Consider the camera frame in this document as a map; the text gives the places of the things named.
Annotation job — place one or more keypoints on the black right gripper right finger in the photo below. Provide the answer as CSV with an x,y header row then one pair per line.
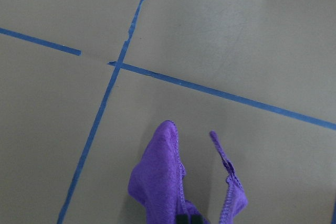
x,y
196,219

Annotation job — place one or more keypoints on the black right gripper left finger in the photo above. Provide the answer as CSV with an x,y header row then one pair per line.
x,y
181,219

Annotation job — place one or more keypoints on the purple cloth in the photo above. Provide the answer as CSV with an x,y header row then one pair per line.
x,y
156,182

